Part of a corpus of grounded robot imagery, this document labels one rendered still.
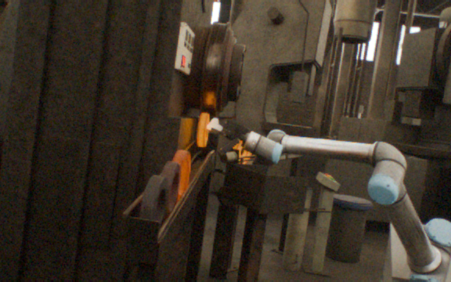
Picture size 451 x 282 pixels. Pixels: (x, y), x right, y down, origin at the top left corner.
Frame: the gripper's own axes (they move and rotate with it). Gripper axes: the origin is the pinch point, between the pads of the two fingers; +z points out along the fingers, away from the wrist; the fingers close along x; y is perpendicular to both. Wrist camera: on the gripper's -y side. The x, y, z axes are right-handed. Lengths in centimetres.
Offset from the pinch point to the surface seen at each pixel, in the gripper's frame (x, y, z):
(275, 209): 43, -14, -40
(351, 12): -856, 318, -111
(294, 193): 38, -7, -44
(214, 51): 2.3, 32.2, 9.1
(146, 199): 97, -16, -4
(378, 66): -868, 235, -218
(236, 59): -6.2, 33.4, -0.3
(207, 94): -0.9, 13.5, 4.8
